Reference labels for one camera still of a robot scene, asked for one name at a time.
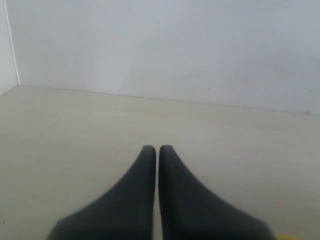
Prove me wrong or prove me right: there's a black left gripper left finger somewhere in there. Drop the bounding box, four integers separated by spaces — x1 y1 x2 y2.
47 145 156 240

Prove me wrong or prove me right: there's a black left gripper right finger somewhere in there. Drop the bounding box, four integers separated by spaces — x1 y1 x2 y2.
158 145 275 240

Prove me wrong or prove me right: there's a yellow sleeved forearm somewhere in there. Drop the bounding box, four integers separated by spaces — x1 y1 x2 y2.
275 234 297 240

